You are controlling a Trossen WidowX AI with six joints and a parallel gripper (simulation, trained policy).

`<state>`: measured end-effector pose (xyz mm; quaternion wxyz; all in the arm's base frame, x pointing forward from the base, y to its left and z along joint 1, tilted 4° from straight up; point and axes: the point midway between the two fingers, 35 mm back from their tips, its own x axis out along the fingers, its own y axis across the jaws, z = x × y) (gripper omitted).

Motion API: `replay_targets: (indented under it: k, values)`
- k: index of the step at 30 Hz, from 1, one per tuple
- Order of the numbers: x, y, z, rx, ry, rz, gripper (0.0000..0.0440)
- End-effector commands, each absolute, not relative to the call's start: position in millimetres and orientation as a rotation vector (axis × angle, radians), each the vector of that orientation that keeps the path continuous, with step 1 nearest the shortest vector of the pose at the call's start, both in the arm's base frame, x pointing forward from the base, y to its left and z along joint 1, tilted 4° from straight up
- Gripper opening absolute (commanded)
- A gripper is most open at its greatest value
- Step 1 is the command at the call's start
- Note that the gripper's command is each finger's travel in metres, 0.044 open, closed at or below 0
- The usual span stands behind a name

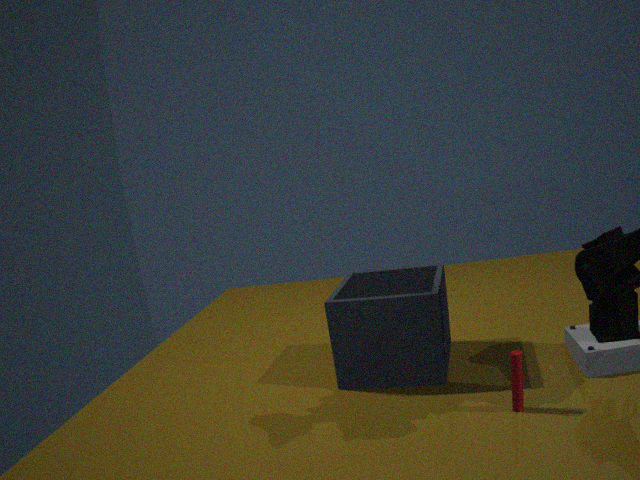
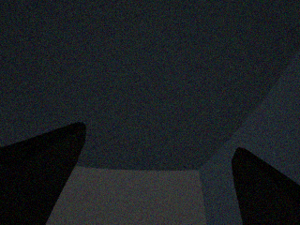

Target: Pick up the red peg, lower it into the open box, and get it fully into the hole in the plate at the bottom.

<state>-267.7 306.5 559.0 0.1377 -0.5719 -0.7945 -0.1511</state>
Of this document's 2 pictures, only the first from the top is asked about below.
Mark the red peg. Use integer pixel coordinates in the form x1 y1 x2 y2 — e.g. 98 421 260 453
510 350 524 413

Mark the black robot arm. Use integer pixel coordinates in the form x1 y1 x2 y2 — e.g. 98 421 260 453
575 227 640 343

